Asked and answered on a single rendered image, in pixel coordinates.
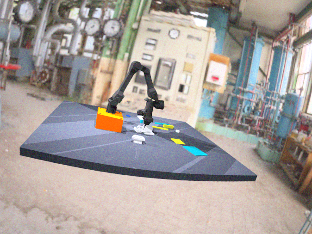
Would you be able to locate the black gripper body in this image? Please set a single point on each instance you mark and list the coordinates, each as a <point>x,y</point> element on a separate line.
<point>148,116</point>

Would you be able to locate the cyan rectangular block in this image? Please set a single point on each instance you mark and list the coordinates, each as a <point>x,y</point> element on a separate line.
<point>195,151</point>

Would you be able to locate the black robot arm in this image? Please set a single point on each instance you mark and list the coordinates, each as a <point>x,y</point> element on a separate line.
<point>151,92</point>

